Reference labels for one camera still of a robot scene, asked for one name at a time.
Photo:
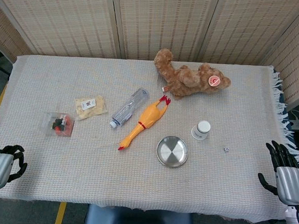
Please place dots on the clear plastic water bottle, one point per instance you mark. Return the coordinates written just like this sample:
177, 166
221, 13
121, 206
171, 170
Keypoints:
129, 109

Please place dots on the beige woven tablecloth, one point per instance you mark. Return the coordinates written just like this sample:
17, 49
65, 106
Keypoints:
84, 169

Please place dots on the brown plush teddy bear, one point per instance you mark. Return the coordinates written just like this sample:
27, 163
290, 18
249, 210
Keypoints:
187, 80

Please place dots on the clear bag of snacks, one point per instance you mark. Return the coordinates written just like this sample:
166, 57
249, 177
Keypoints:
90, 108

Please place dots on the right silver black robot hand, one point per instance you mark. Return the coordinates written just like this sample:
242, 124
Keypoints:
292, 183

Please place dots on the yellow rubber chicken toy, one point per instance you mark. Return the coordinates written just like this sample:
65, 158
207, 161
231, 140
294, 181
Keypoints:
149, 117

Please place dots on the clear box with red toys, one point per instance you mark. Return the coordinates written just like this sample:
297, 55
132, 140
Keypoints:
58, 125

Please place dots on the round stainless steel plate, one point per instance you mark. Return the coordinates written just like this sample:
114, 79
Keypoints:
172, 151

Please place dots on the small dice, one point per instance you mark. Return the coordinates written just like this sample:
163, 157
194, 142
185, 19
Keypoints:
226, 149

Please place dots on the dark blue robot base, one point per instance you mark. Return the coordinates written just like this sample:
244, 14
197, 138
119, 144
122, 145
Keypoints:
139, 221

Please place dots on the beige woven folding screen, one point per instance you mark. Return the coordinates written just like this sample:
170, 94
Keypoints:
160, 23

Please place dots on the white paper cup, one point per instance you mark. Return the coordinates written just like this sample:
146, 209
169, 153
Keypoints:
201, 131

